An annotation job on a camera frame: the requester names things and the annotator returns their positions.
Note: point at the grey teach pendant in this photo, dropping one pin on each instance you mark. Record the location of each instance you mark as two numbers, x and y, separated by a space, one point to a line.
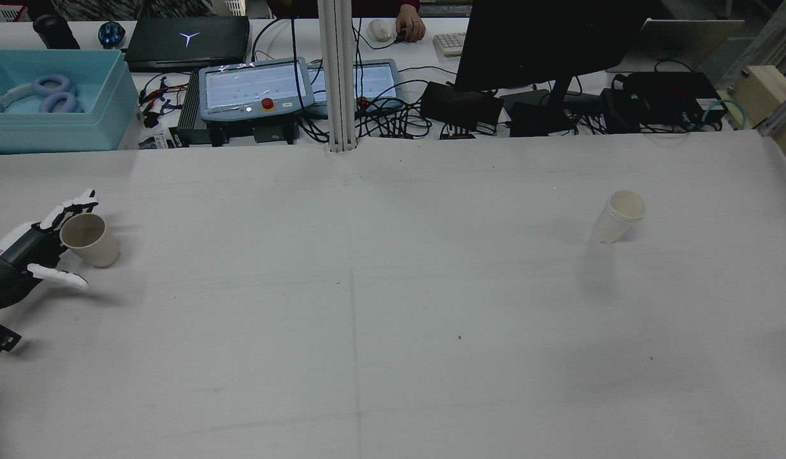
377 80

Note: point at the black ribbed flat device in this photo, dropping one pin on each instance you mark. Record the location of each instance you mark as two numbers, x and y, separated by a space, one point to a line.
189 115

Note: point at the black power brick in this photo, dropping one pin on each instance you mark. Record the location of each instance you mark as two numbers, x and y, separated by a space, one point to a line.
459 105

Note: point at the black box under monitor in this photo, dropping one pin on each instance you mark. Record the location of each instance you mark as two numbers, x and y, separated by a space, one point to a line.
536 118

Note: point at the black laptop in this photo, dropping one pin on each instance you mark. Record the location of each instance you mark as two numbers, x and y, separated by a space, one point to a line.
189 41

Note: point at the beige cup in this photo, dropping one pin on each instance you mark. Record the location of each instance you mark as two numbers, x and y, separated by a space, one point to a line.
99 252

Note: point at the grey flat board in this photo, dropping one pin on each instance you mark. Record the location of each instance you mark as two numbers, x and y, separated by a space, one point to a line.
692 41

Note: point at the blue round gadget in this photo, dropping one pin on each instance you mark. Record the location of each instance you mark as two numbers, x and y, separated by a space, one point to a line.
111 34

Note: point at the teal plastic box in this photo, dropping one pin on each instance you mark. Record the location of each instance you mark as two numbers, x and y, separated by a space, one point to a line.
61 131

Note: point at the black adapter with orange ports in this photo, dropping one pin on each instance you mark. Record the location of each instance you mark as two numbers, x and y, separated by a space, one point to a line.
458 135

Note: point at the person's hand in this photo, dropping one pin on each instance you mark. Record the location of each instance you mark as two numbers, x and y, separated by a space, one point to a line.
410 27

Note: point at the wooden block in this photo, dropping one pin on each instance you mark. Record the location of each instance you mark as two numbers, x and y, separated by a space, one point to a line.
765 89

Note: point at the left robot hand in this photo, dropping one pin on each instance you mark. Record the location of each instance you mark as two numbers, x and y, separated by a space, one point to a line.
16 255

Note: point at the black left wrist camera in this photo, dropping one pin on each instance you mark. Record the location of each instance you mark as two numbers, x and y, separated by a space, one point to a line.
0 338

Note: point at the teach pendant with red button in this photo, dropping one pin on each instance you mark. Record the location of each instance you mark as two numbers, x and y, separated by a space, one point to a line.
252 86

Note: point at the black cylinder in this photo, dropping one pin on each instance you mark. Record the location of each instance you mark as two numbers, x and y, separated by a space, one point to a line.
55 32

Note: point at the black electronics box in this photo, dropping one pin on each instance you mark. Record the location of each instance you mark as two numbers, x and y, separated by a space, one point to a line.
667 95

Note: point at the red and black clip leads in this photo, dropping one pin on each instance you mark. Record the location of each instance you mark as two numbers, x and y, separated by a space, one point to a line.
157 95

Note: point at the beige keyboard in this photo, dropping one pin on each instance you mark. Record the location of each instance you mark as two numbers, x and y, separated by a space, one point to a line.
451 43

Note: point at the aluminium profile post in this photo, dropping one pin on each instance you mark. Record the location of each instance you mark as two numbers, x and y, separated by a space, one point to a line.
338 76

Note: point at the lavender headphones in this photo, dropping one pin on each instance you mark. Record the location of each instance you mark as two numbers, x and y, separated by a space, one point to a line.
51 86

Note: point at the white computer mouse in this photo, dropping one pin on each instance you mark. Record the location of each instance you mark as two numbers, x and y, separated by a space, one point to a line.
380 30

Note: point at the white basket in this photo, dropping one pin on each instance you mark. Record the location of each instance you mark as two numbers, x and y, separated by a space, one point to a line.
236 6

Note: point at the black monitor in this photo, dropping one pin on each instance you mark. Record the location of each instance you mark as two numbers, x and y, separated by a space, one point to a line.
545 44

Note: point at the white paper cup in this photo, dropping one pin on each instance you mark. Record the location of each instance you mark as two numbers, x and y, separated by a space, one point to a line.
612 223

